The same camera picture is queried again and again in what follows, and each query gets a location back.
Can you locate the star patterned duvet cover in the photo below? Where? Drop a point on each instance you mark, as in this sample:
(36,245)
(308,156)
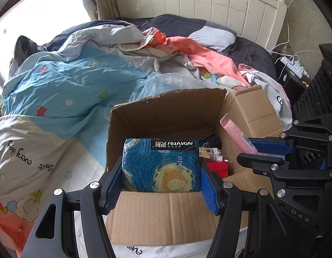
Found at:
(55,111)

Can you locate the white bed headboard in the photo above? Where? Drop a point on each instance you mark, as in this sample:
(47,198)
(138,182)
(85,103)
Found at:
(259,21)

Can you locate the white power strip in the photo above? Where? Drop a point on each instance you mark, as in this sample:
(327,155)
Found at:
(296,68)

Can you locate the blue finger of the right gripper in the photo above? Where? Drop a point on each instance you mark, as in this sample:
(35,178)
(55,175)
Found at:
(272,145)
(260,164)

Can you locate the cotton swabs plastic bag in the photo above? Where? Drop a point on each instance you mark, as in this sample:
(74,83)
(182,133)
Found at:
(212,154)

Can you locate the pink cream tube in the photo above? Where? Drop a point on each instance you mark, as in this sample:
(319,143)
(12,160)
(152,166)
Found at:
(240,139)

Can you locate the dark blue pillow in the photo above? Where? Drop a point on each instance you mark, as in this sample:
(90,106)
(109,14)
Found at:
(208,34)

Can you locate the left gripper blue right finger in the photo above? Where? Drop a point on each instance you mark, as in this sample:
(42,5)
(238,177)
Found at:
(212,189)

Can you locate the dark blue cylinder bottle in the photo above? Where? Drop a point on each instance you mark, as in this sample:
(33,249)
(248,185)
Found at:
(211,141)

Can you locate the starry night tissue pack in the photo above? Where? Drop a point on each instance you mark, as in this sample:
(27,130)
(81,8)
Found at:
(161,166)

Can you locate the brown cardboard box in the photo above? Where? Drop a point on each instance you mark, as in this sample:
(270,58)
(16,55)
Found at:
(161,219)

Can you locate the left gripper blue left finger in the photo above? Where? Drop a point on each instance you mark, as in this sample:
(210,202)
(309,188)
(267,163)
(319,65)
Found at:
(111,187)

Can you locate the red gift box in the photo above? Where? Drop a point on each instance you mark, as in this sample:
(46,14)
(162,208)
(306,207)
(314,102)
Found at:
(221,168)

